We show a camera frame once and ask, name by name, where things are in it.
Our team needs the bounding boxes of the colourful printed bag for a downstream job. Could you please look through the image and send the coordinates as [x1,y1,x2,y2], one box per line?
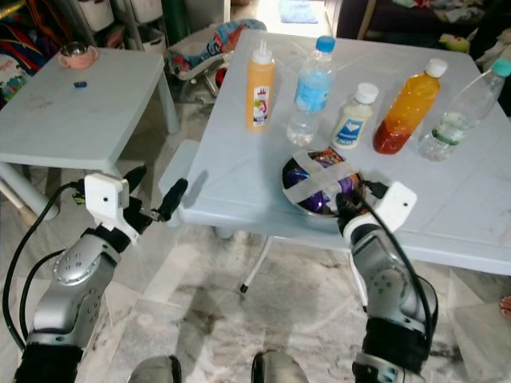
[0,23,42,105]

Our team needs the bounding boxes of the robot leg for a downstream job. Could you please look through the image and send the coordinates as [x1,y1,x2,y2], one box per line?
[127,354,184,383]
[251,349,325,383]

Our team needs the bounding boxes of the robot left leg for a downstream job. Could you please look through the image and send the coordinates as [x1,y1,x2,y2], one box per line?
[127,354,184,383]

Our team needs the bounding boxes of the wooden stick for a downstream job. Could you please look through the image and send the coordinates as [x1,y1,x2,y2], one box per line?
[0,184,42,221]

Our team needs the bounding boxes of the blue floor mat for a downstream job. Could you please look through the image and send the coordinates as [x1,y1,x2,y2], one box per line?
[275,0,325,26]

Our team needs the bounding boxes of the orange juice bottle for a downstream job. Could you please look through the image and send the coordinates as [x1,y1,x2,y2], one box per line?
[372,57,449,156]

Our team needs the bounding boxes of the water bottle with blue cap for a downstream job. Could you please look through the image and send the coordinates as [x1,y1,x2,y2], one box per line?
[285,34,337,148]

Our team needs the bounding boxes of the white plastic bucket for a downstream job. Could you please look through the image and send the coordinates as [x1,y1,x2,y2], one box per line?
[75,0,115,34]
[112,0,165,26]

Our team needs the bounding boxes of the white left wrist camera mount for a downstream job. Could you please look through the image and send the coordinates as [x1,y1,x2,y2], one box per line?
[83,172,141,241]

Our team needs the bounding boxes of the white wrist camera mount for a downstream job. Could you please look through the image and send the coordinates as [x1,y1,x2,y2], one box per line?
[83,172,141,241]
[345,181,418,240]

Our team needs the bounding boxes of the robot right leg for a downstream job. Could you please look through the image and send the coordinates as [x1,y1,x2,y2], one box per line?
[251,349,325,383]

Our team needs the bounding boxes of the yellow squeeze bottle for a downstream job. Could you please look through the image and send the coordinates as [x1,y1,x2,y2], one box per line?
[245,38,277,133]

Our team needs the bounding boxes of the short black left arm cable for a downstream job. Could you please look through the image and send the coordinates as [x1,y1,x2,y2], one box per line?
[18,249,65,345]

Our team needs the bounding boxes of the small white sauce bottle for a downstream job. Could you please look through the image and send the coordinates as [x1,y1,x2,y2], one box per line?
[330,81,380,151]

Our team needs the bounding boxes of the yellow toy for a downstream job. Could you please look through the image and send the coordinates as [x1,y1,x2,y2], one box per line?
[438,33,471,54]

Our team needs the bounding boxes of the purple taped bowl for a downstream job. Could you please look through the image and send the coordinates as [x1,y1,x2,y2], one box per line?
[280,147,367,219]

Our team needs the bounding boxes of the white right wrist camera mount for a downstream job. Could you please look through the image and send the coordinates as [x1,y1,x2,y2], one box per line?
[345,181,418,240]

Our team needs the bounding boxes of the clear bottle green label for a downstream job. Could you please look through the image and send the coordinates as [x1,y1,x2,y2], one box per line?
[417,57,511,163]

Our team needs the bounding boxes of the dark green bottle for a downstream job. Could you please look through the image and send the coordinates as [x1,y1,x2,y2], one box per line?
[161,0,191,45]

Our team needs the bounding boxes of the colourful patterned fabric seat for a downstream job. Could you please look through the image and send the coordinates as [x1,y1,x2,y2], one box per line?
[165,19,245,81]

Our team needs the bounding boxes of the pink cup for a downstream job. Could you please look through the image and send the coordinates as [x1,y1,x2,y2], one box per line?
[57,42,99,71]

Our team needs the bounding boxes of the small light blue plastic table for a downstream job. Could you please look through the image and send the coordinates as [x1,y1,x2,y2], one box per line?
[0,43,181,221]

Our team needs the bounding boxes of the large light blue folding table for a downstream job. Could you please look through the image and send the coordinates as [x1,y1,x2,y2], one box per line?
[180,30,511,313]

